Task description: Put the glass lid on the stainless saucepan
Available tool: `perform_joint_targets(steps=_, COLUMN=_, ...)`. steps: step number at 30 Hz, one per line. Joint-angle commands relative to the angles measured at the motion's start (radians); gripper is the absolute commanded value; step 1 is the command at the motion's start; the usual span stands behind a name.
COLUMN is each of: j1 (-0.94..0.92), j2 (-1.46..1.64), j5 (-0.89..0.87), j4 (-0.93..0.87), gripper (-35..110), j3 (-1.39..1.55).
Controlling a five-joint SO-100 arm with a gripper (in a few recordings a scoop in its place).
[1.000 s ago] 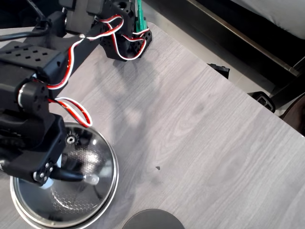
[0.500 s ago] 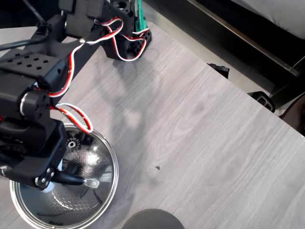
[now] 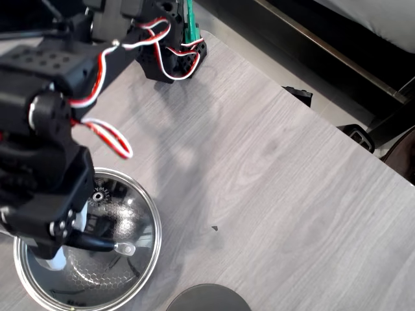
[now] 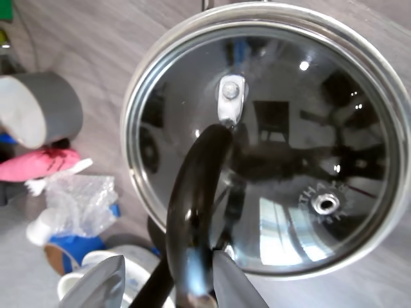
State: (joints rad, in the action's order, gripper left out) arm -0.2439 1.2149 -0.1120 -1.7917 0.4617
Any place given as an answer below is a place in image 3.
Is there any brown round seat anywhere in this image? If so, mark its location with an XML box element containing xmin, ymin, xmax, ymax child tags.
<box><xmin>379</xmin><ymin>126</ymin><xmax>415</xmax><ymax>187</ymax></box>

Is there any dark wooden furniture frame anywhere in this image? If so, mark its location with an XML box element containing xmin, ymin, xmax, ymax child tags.
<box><xmin>194</xmin><ymin>0</ymin><xmax>415</xmax><ymax>143</ymax></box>

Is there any red white servo wire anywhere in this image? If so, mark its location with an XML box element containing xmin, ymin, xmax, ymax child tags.
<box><xmin>69</xmin><ymin>118</ymin><xmax>134</xmax><ymax>159</ymax></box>
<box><xmin>121</xmin><ymin>17</ymin><xmax>200</xmax><ymax>81</ymax></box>
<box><xmin>67</xmin><ymin>38</ymin><xmax>126</xmax><ymax>109</ymax></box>

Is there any green circuit board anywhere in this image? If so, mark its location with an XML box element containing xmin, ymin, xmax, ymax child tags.
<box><xmin>183</xmin><ymin>0</ymin><xmax>204</xmax><ymax>45</ymax></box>

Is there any white cushion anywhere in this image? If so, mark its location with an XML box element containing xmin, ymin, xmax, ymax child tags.
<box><xmin>313</xmin><ymin>0</ymin><xmax>415</xmax><ymax>54</ymax></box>

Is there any glass lid with black handle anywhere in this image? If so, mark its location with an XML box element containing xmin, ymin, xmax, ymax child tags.
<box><xmin>12</xmin><ymin>167</ymin><xmax>162</xmax><ymax>311</ymax></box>

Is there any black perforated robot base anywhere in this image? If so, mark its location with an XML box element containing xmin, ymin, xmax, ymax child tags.
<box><xmin>136</xmin><ymin>0</ymin><xmax>208</xmax><ymax>86</ymax></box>

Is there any dark round disc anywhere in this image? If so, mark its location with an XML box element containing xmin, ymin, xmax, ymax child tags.
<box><xmin>165</xmin><ymin>284</ymin><xmax>252</xmax><ymax>311</ymax></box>

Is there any steel saucepan with honeycomb interior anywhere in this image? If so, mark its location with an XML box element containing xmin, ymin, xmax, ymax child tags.
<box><xmin>12</xmin><ymin>167</ymin><xmax>162</xmax><ymax>311</ymax></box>

